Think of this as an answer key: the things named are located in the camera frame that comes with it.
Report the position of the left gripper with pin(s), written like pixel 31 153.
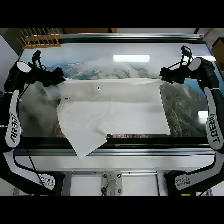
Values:
pixel 53 77

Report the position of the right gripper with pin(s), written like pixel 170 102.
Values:
pixel 171 75

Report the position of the white T-shirt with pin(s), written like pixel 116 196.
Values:
pixel 110 111

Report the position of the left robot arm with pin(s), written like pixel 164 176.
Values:
pixel 13 126

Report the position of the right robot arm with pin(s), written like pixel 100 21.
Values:
pixel 213 126

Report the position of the wooden clothes rack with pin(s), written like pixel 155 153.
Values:
pixel 40 37

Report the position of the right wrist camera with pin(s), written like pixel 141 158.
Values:
pixel 186 55

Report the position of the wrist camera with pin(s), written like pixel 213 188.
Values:
pixel 186 55
pixel 36 57

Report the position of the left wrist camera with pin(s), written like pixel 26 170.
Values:
pixel 36 57

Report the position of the silver frame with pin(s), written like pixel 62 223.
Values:
pixel 111 160

